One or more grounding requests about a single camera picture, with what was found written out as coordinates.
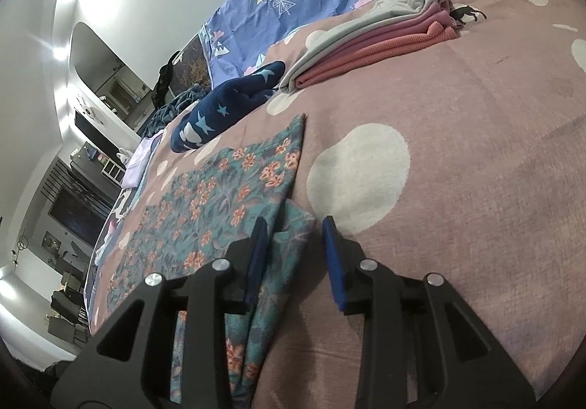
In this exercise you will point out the navy star print garment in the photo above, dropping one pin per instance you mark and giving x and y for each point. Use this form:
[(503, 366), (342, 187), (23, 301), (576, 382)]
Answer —
[(219, 107)]

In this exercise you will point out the dark teal fleece blanket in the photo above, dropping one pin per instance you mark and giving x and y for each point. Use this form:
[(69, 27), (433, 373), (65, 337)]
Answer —
[(174, 109)]

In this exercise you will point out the mauve pink folded garment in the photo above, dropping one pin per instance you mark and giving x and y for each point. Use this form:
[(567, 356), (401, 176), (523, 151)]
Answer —
[(412, 23)]

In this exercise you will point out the white bear wall decor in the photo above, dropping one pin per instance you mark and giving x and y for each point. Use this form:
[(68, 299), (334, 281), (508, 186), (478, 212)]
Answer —
[(84, 109)]

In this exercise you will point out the teal floral garment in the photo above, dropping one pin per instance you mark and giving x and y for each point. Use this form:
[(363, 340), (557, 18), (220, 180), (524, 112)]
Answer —
[(219, 198)]

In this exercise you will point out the white cat figure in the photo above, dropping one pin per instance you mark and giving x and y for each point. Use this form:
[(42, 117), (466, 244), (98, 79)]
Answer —
[(122, 156)]

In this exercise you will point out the lavender cloth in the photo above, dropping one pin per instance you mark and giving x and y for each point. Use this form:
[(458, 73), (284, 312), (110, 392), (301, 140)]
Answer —
[(137, 162)]

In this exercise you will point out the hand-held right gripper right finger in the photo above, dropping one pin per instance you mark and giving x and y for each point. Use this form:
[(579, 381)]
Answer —
[(333, 258)]

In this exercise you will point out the dark printed headboard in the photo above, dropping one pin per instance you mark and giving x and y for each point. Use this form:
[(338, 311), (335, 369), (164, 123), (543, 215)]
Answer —
[(194, 65)]

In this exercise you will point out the black and white patterned cloth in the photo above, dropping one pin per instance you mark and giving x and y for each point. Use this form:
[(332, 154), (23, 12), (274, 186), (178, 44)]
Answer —
[(119, 207)]

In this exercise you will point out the coral folded garment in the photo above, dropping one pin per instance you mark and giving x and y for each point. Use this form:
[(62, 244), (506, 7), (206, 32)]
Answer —
[(366, 57)]

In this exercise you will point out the white ladder rack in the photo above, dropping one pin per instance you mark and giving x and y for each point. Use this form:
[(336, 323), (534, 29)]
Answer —
[(113, 172)]

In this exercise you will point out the stack of folded pink-grey clothes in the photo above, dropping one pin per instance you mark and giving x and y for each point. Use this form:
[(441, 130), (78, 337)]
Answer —
[(366, 20)]

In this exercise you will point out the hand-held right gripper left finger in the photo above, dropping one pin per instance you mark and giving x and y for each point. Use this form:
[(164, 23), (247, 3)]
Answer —
[(256, 262)]

